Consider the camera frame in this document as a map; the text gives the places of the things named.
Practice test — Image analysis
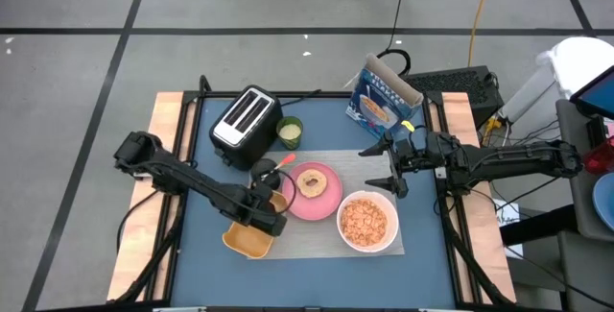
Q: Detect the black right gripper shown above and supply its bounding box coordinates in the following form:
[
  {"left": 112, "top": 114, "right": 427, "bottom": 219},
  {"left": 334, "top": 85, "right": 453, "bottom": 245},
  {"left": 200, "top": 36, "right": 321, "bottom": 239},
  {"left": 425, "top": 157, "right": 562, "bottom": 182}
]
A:
[{"left": 358, "top": 132, "right": 433, "bottom": 200}]

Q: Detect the toasted bagel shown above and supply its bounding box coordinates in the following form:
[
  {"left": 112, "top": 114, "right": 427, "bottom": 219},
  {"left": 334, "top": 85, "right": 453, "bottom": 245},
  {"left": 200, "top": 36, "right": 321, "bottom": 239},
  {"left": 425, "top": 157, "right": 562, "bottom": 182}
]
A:
[{"left": 295, "top": 168, "right": 329, "bottom": 199}]

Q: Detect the spoon with orange handle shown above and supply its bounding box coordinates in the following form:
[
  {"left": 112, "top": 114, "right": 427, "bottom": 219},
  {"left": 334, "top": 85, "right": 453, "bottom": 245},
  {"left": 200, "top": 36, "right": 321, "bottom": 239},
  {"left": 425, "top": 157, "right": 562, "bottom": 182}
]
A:
[{"left": 262, "top": 153, "right": 297, "bottom": 179}]

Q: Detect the blue cereal box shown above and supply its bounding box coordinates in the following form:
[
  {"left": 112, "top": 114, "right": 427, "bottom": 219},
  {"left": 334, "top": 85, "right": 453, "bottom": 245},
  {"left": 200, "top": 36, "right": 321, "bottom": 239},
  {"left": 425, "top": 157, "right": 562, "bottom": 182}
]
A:
[{"left": 344, "top": 52, "right": 426, "bottom": 140}]

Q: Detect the yellow plastic bin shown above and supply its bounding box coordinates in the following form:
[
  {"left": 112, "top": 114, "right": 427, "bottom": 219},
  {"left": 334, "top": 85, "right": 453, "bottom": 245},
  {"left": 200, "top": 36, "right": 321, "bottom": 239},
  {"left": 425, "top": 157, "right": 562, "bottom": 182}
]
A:
[{"left": 222, "top": 190, "right": 291, "bottom": 259}]

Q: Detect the grey woven placemat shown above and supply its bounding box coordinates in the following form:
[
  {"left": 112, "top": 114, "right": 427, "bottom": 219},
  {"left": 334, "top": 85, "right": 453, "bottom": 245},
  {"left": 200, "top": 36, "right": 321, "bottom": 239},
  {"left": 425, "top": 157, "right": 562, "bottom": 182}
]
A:
[{"left": 248, "top": 148, "right": 406, "bottom": 260}]

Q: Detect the black mesh utensil cup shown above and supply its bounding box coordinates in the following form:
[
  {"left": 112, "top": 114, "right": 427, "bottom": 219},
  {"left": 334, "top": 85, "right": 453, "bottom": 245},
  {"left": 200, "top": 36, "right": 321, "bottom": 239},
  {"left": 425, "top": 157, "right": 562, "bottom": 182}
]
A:
[{"left": 249, "top": 157, "right": 285, "bottom": 191}]

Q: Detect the pink plate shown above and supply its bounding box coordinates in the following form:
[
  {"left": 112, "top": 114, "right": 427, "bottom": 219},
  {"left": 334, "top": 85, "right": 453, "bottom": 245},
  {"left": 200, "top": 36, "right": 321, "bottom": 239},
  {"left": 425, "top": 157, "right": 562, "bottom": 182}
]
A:
[{"left": 281, "top": 160, "right": 344, "bottom": 222}]

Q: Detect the white bowl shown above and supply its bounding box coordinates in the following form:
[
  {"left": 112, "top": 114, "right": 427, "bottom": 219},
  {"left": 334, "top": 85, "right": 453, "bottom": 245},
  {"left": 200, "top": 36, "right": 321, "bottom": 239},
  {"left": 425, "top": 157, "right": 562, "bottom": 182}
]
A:
[{"left": 336, "top": 189, "right": 400, "bottom": 254}]

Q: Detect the green glass cup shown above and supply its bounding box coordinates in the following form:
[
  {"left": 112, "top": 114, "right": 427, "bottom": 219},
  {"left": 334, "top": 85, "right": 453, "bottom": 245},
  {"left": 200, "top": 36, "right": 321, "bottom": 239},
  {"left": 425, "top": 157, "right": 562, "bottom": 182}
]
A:
[{"left": 275, "top": 116, "right": 304, "bottom": 151}]

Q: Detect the black and silver toaster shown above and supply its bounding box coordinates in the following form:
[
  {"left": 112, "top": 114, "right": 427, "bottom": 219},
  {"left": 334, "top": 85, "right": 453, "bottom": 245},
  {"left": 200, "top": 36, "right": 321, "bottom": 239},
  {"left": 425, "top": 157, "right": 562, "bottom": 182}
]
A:
[{"left": 209, "top": 84, "right": 284, "bottom": 172}]

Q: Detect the black computer case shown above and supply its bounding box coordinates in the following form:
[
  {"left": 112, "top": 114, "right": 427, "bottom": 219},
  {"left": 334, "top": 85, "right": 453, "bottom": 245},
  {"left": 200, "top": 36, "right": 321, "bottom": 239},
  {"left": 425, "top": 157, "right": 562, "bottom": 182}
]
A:
[{"left": 400, "top": 65, "right": 505, "bottom": 129}]

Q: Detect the white paper sheet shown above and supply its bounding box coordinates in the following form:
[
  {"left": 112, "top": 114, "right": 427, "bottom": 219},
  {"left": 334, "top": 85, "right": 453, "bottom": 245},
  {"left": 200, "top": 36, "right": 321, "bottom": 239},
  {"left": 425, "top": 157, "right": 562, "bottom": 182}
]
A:
[{"left": 493, "top": 199, "right": 524, "bottom": 258}]

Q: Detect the grey waste bin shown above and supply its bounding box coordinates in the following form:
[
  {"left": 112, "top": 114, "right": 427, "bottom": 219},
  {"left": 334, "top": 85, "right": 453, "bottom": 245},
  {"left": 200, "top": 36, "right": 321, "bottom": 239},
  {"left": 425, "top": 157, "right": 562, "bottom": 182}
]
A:
[{"left": 498, "top": 64, "right": 572, "bottom": 153}]

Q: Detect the grey side cabinet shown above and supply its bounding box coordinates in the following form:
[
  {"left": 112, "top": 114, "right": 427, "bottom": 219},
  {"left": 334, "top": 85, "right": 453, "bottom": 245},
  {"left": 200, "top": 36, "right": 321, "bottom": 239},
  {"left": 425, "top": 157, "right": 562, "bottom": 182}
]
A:
[{"left": 555, "top": 99, "right": 614, "bottom": 242}]

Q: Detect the red object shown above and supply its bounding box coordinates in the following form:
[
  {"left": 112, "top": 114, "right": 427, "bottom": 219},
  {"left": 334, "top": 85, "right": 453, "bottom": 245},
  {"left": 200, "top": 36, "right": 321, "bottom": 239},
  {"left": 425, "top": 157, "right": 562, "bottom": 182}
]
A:
[{"left": 580, "top": 141, "right": 614, "bottom": 175}]

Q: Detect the white cloth bag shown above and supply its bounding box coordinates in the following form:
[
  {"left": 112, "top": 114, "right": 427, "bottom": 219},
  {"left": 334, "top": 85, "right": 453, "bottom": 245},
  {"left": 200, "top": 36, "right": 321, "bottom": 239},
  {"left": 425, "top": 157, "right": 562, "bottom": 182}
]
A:
[{"left": 536, "top": 36, "right": 614, "bottom": 100}]

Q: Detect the blue dish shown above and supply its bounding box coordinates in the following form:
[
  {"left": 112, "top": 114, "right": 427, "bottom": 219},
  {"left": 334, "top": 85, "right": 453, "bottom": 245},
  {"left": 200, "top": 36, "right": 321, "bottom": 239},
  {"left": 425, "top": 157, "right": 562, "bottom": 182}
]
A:
[{"left": 592, "top": 172, "right": 614, "bottom": 231}]

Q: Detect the black tablet screen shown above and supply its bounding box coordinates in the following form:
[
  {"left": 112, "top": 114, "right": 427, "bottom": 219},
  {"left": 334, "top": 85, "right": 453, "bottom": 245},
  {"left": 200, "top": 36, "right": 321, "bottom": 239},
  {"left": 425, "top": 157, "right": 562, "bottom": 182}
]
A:
[{"left": 569, "top": 65, "right": 614, "bottom": 121}]

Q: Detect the black metal table frame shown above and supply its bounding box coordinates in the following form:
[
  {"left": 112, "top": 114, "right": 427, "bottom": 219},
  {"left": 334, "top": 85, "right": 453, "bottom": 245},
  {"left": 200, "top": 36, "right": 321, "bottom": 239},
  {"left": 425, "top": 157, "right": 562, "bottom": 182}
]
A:
[{"left": 114, "top": 75, "right": 509, "bottom": 312}]

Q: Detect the black toaster power cable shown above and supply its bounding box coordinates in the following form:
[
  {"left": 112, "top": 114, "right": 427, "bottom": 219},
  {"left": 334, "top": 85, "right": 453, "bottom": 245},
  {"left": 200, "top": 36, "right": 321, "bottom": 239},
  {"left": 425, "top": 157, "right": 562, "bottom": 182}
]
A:
[{"left": 280, "top": 88, "right": 321, "bottom": 111}]

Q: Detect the black coiled floor cable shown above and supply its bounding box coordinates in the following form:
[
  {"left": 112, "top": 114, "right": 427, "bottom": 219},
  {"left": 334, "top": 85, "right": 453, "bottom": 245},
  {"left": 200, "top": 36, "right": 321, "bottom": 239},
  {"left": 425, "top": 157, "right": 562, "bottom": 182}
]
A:
[{"left": 373, "top": 0, "right": 413, "bottom": 81}]

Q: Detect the yellow floor cable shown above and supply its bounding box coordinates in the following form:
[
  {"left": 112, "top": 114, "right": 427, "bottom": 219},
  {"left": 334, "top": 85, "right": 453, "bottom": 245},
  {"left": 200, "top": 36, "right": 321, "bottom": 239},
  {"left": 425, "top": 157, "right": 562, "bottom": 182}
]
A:
[{"left": 467, "top": 0, "right": 498, "bottom": 68}]

